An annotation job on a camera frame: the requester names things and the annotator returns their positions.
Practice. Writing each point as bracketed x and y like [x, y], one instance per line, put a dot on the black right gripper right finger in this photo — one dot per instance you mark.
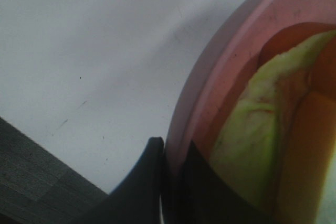
[205, 198]

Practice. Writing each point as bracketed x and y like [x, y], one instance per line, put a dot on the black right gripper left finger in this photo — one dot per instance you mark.
[137, 197]

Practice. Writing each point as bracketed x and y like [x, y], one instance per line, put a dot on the white bread sandwich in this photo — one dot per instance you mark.
[276, 147]

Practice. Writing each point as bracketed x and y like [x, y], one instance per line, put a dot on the pink round plate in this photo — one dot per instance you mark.
[255, 31]

